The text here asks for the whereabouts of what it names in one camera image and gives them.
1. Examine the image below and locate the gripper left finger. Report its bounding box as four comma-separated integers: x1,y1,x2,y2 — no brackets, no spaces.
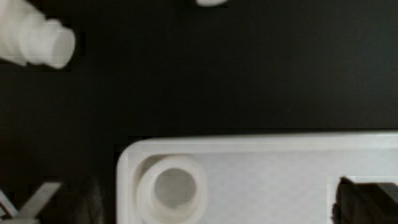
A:
0,178,106,224

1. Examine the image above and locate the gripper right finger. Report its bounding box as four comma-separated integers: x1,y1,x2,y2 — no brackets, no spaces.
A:
330,177,398,224

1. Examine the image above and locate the white desk top tray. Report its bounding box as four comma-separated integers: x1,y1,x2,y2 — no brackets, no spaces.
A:
117,132,398,224

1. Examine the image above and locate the white desk leg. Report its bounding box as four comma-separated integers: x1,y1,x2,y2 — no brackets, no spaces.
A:
0,0,76,69
195,0,229,7

